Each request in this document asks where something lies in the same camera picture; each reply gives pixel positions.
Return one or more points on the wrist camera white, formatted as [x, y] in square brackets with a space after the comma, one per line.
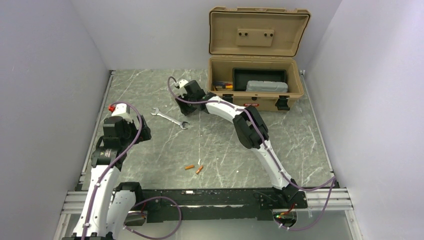
[120, 110]
[181, 83]

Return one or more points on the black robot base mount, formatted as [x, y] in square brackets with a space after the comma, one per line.
[160, 205]

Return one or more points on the orange aa battery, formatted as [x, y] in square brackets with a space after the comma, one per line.
[189, 167]
[199, 169]

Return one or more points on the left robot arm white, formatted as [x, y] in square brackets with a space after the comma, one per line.
[107, 202]

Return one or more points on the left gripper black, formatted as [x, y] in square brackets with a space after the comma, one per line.
[144, 134]

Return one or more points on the tan plastic toolbox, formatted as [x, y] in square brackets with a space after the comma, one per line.
[256, 38]

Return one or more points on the yellow-handled tools in toolbox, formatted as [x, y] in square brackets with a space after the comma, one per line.
[222, 86]

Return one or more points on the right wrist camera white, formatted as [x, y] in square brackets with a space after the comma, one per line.
[181, 83]

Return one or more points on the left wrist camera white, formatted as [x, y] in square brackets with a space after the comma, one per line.
[120, 110]

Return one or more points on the grey plastic case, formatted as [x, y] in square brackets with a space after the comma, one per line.
[267, 86]

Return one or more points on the silver combination wrench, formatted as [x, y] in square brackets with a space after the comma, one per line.
[182, 124]

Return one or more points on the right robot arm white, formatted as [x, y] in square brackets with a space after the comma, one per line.
[251, 131]

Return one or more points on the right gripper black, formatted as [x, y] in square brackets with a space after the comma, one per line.
[185, 110]

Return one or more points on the black tray in toolbox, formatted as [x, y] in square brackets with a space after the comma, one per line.
[241, 76]

